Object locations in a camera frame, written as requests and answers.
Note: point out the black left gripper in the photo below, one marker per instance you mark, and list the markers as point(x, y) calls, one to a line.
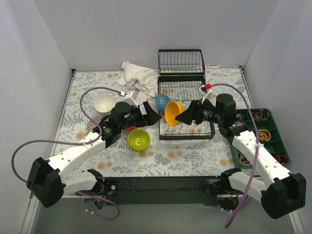
point(142, 115)

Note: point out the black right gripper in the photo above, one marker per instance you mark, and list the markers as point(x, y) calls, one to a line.
point(196, 113)

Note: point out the yellow orange bowl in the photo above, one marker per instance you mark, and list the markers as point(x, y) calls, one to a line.
point(172, 110)

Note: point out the blue bowl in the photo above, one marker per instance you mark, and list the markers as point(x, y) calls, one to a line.
point(161, 102)

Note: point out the lime green bowl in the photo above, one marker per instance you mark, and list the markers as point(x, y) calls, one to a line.
point(139, 149)
point(139, 138)

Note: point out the white ceramic bowl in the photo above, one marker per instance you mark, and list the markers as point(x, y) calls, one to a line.
point(105, 103)
point(103, 113)

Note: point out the dark patterned bowl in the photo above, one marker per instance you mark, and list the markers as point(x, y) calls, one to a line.
point(93, 123)

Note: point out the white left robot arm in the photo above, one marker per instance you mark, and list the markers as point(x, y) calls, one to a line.
point(50, 179)

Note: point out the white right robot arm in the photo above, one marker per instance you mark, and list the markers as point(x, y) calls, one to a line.
point(280, 192)

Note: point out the crumpled white cloth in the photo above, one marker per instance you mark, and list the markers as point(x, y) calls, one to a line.
point(139, 78)

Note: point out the floral table mat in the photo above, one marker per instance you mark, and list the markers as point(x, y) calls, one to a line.
point(162, 158)

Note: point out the green compartment tray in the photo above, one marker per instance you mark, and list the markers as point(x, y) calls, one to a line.
point(270, 137)

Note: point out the black wire dish rack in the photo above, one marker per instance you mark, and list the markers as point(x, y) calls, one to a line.
point(183, 89)

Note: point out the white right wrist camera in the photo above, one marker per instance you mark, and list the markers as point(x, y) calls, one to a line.
point(206, 92)

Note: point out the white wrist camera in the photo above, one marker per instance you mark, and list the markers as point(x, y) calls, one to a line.
point(131, 98)
point(206, 92)

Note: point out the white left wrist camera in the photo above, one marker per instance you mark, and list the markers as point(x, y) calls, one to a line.
point(131, 98)

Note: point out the black wire basket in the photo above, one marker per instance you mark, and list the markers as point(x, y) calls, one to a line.
point(180, 62)

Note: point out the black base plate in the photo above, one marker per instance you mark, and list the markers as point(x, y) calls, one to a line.
point(204, 190)

